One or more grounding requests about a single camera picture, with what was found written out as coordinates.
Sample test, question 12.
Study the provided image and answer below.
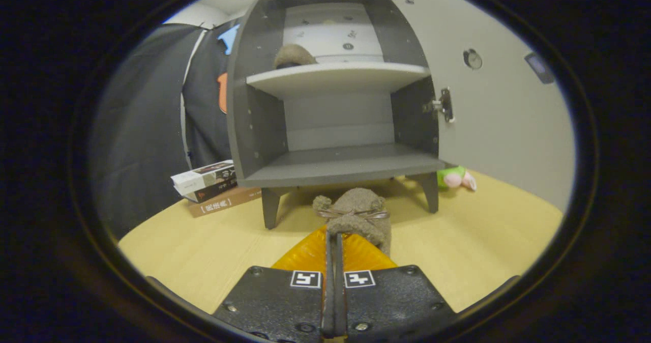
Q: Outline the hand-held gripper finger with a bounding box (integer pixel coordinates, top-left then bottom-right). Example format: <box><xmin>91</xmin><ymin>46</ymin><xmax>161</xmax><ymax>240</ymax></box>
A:
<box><xmin>335</xmin><ymin>231</ymin><xmax>457</xmax><ymax>343</ymax></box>
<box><xmin>213</xmin><ymin>225</ymin><xmax>336</xmax><ymax>343</ymax></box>

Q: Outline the brown shoe with bow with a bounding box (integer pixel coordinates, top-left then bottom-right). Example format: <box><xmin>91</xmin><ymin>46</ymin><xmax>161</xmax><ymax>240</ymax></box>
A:
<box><xmin>312</xmin><ymin>188</ymin><xmax>392</xmax><ymax>257</ymax></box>

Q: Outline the grey shoe cabinet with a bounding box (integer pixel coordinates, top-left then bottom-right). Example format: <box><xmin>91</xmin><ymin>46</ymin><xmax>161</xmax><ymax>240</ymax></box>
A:
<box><xmin>225</xmin><ymin>0</ymin><xmax>448</xmax><ymax>230</ymax></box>

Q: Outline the white shoe cabinet door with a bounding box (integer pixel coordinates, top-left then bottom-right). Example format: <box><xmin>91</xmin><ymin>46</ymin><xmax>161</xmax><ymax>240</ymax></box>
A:
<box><xmin>374</xmin><ymin>0</ymin><xmax>578</xmax><ymax>214</ymax></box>

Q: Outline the metal door hinge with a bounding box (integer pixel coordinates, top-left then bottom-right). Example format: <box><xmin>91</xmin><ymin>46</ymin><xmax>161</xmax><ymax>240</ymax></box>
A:
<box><xmin>422</xmin><ymin>87</ymin><xmax>455</xmax><ymax>124</ymax></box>

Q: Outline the brown book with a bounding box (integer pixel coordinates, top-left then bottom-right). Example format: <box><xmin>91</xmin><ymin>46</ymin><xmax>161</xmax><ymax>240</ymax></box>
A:
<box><xmin>188</xmin><ymin>186</ymin><xmax>263</xmax><ymax>218</ymax></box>

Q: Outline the dark book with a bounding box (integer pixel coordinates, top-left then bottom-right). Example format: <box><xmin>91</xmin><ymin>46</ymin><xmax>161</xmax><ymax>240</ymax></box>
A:
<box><xmin>182</xmin><ymin>178</ymin><xmax>239</xmax><ymax>204</ymax></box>

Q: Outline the green pink plush toy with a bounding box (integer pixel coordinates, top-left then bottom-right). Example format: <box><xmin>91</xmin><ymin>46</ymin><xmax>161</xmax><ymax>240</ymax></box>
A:
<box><xmin>436</xmin><ymin>166</ymin><xmax>478</xmax><ymax>192</ymax></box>

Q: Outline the white book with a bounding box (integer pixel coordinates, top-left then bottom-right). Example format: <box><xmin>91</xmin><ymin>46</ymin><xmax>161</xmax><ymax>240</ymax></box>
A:
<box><xmin>170</xmin><ymin>160</ymin><xmax>236</xmax><ymax>197</ymax></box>

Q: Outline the black backdrop cloth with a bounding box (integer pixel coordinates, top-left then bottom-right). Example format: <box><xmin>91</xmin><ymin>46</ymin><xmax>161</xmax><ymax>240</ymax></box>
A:
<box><xmin>91</xmin><ymin>20</ymin><xmax>240</xmax><ymax>239</ymax></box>

